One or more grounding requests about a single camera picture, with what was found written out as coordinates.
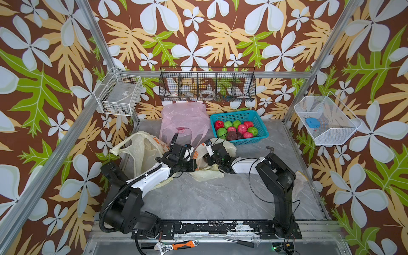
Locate pale yellow bag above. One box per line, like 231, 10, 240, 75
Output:
189, 138, 237, 182

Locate pink plastic bag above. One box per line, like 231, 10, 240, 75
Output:
159, 102, 210, 147

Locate dark purple fruit toy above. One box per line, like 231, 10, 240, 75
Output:
226, 131, 238, 141

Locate green cabbage toy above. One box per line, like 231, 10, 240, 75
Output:
216, 127, 228, 139

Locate yellow plastic bag with fruit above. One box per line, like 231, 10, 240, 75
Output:
109, 131, 172, 195

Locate pink red fruit toy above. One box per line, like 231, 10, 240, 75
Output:
227, 126, 237, 133

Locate red apple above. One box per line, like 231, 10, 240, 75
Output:
214, 120, 224, 131

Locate green bumpy fruit toy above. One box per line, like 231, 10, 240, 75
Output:
224, 121, 233, 129

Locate small red fruit toy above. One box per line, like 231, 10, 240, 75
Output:
243, 132, 254, 139

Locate green apple toy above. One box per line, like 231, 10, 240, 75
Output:
232, 120, 242, 129

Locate green round fruit toy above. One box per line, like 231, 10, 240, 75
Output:
247, 126, 259, 137

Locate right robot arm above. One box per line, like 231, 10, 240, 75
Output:
204, 140, 302, 239

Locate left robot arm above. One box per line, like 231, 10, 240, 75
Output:
99, 134, 197, 238

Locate grey allen key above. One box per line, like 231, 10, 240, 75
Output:
266, 146, 275, 154

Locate white work glove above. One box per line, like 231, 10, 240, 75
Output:
292, 171, 309, 200

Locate orange adjustable wrench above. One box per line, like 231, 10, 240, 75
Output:
154, 240, 199, 255

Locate blue object in basket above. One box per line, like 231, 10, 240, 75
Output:
306, 118, 321, 130

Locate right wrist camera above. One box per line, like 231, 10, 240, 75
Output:
204, 139, 214, 157

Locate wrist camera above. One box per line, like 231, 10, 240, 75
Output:
204, 139, 214, 157
183, 144, 194, 161

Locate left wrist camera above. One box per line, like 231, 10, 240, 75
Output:
183, 144, 194, 161

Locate black wire basket rear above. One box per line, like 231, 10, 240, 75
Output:
157, 66, 257, 102

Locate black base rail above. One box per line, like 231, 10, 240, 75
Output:
132, 220, 302, 241

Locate white wire basket left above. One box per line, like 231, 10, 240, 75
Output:
94, 69, 143, 116

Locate white wire basket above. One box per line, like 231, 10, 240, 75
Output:
94, 69, 143, 116
294, 92, 362, 146

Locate black handled screwdriver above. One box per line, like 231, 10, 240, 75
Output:
224, 238, 255, 248

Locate white wire basket right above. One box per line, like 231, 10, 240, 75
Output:
294, 92, 362, 146

